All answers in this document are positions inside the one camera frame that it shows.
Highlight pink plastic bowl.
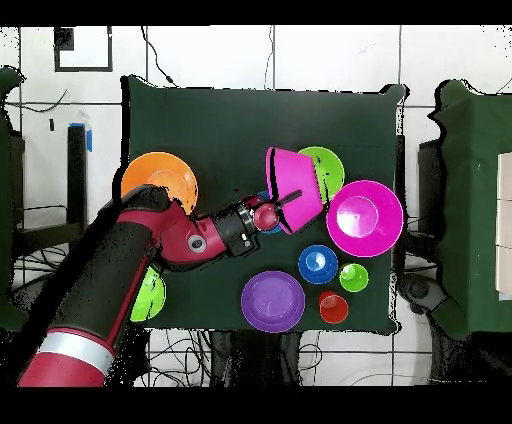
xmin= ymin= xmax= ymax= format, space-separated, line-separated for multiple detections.
xmin=325 ymin=179 xmax=405 ymax=258
xmin=265 ymin=146 xmax=324 ymax=235

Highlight light blue plastic bowl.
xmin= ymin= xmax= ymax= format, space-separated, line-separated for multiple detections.
xmin=255 ymin=190 xmax=284 ymax=236

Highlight green plastic bowl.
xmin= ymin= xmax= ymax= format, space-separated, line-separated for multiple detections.
xmin=297 ymin=146 xmax=346 ymax=203
xmin=130 ymin=265 xmax=167 ymax=323

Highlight dark blue plastic bowl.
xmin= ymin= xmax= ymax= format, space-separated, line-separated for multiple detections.
xmin=297 ymin=244 xmax=340 ymax=286

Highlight purple plastic bowl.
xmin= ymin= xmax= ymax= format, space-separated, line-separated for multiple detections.
xmin=240 ymin=270 xmax=306 ymax=334

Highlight dark green table cloth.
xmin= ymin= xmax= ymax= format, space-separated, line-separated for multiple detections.
xmin=120 ymin=74 xmax=410 ymax=335

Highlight green plastic cup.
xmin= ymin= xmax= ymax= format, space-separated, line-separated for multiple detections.
xmin=338 ymin=262 xmax=370 ymax=294

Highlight orange plastic cup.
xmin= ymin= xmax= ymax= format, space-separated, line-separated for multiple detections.
xmin=318 ymin=290 xmax=350 ymax=325

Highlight orange plastic bowl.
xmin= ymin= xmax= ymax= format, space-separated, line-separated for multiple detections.
xmin=120 ymin=151 xmax=199 ymax=215

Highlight green cloth side table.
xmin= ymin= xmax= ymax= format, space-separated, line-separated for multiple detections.
xmin=0 ymin=65 xmax=31 ymax=331
xmin=427 ymin=78 xmax=512 ymax=341

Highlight beige boxes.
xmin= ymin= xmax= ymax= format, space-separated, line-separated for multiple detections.
xmin=495 ymin=151 xmax=512 ymax=301

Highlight black pedestal leg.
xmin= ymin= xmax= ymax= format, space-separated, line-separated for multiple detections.
xmin=397 ymin=273 xmax=447 ymax=317

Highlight black floor cable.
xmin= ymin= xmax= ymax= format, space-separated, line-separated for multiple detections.
xmin=139 ymin=26 xmax=178 ymax=87

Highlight black upright post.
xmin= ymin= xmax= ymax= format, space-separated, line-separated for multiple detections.
xmin=66 ymin=123 xmax=89 ymax=231

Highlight black square floor frame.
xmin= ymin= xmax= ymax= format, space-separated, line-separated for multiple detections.
xmin=53 ymin=26 xmax=114 ymax=73

